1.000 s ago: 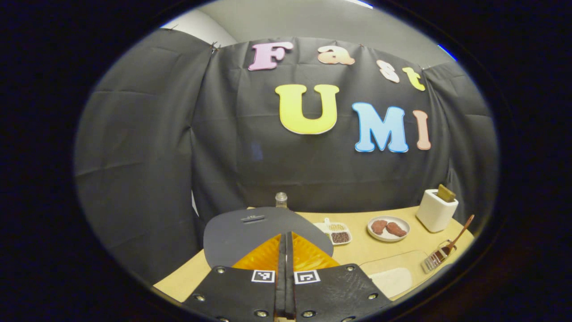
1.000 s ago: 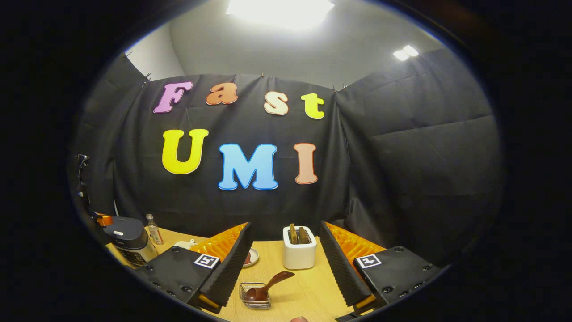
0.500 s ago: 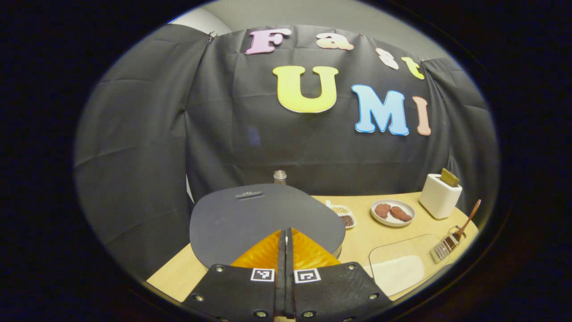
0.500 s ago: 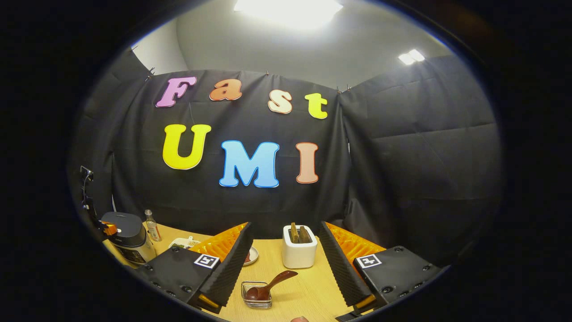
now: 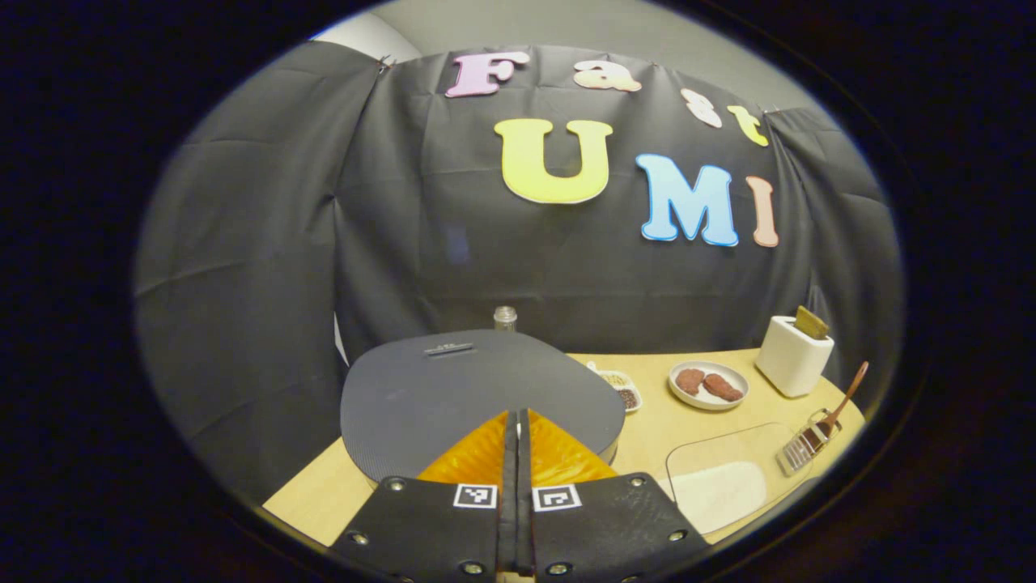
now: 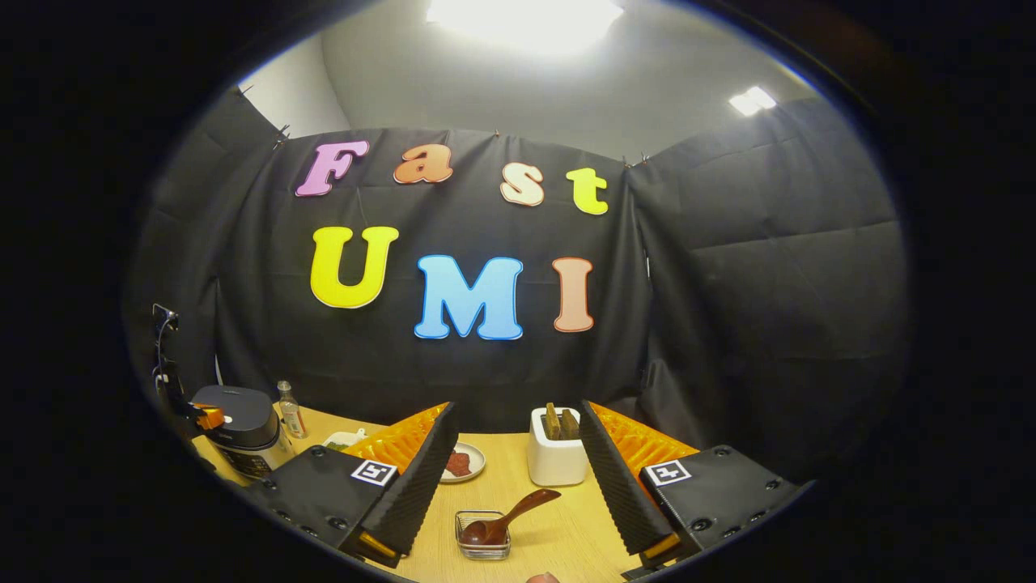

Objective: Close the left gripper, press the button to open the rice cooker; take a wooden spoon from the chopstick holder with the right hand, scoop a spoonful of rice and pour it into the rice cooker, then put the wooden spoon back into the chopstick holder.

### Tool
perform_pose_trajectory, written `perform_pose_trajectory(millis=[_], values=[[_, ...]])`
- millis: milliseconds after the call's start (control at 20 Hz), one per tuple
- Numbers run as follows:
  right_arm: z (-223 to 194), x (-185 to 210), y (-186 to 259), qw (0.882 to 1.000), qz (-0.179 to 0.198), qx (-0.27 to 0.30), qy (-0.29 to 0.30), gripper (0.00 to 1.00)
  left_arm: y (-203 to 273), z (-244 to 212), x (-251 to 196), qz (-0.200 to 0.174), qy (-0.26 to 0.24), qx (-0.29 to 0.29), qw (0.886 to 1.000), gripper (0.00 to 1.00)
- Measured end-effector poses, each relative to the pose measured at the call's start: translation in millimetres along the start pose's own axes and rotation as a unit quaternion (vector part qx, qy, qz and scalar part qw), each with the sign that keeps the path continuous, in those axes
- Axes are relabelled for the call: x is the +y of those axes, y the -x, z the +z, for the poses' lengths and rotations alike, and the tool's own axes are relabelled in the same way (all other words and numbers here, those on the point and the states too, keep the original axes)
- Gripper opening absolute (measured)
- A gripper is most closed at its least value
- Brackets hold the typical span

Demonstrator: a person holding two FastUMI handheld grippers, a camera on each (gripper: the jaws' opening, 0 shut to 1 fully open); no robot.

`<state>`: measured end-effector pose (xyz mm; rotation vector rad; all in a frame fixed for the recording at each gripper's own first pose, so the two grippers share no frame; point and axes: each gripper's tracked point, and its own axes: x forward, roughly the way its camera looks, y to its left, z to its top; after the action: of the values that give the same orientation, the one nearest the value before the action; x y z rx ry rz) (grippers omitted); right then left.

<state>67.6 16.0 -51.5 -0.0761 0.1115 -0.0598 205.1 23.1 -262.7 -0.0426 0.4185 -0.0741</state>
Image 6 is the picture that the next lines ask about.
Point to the large ceiling light panel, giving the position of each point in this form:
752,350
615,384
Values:
526,20

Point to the black backdrop cloth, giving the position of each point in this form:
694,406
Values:
728,308

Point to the round white plate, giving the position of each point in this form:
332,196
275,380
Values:
477,465

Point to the black silver rice cooker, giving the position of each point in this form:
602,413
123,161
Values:
243,421

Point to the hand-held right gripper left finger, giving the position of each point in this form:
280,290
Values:
417,494

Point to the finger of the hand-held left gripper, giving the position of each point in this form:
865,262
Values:
210,418

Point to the white divided dish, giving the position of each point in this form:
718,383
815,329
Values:
344,440

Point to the small clear glass bottle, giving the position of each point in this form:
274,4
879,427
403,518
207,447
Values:
291,417

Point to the small ceiling light panel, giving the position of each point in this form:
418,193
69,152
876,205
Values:
753,100

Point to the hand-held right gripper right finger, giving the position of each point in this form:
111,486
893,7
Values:
623,486

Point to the white ceramic utensil holder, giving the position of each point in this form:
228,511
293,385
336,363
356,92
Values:
554,461

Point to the brown wooden spoon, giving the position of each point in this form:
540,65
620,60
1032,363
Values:
522,506

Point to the red meat piece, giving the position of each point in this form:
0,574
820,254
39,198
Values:
459,465

